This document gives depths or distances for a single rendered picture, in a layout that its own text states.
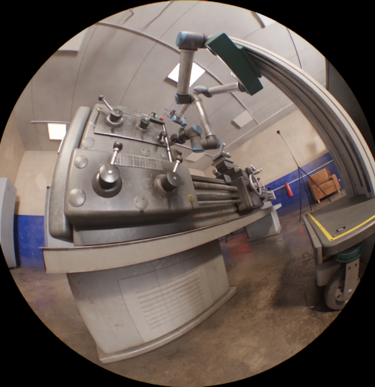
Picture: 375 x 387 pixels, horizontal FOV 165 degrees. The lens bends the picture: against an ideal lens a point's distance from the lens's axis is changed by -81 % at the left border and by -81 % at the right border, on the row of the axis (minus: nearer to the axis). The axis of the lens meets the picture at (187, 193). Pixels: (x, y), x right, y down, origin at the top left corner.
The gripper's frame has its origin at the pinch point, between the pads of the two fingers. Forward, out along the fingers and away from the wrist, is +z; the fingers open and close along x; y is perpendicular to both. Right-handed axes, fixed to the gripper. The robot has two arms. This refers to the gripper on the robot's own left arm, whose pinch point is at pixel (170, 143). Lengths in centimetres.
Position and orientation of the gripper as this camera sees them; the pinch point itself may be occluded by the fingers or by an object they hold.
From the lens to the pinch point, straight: 123.6
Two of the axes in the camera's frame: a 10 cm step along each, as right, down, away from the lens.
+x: 6.7, 0.2, 7.4
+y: 0.6, 9.9, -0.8
